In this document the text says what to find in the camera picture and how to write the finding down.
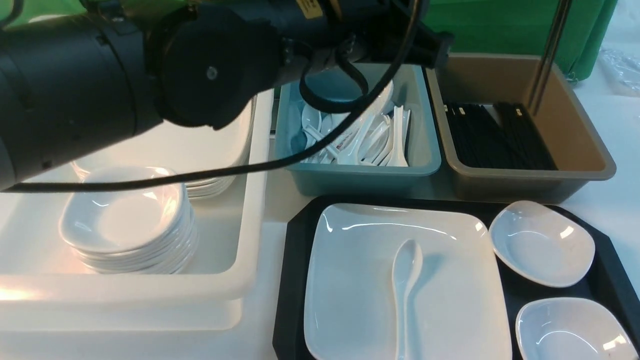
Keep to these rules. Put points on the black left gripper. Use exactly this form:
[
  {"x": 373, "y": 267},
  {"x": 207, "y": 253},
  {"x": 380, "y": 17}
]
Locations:
[{"x": 370, "y": 31}]

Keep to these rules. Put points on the white ceramic soup spoon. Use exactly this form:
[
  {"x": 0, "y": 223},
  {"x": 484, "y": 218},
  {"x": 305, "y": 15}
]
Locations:
[{"x": 405, "y": 271}]

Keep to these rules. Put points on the large white square plate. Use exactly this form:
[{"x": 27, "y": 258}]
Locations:
[{"x": 456, "y": 310}]

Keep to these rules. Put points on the small white dish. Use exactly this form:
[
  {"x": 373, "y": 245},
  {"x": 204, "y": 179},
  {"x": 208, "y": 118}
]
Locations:
[
  {"x": 542, "y": 245},
  {"x": 571, "y": 328}
]

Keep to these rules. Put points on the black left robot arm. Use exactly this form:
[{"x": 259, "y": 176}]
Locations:
[{"x": 195, "y": 66}]

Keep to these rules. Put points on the pile of white spoons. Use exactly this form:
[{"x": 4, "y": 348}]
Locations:
[{"x": 372, "y": 140}]

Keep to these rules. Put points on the teal plastic bin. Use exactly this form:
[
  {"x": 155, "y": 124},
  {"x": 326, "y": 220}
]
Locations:
[{"x": 422, "y": 148}]

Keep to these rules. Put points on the stack of white square plates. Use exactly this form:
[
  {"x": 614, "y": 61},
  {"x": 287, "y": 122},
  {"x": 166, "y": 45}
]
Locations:
[{"x": 180, "y": 149}]

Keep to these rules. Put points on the pile of black chopsticks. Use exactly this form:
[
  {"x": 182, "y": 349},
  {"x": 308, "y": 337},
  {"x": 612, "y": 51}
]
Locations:
[{"x": 497, "y": 136}]

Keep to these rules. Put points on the brown plastic bin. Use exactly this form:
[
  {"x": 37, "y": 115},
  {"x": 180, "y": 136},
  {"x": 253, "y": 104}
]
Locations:
[{"x": 565, "y": 128}]

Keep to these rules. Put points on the stack of small white bowls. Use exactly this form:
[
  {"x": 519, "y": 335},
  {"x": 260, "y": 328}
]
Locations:
[{"x": 150, "y": 231}]

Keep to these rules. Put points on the green backdrop cloth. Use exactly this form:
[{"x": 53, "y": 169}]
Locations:
[{"x": 506, "y": 27}]

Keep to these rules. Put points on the clear plastic sheet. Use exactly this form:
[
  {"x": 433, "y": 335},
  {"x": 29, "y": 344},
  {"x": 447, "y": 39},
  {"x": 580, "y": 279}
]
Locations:
[{"x": 621, "y": 71}]

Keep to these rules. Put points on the large white plastic tub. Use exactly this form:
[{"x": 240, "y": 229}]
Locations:
[{"x": 45, "y": 288}]

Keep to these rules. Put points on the black serving tray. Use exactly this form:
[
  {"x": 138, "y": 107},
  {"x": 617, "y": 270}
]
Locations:
[{"x": 606, "y": 282}]

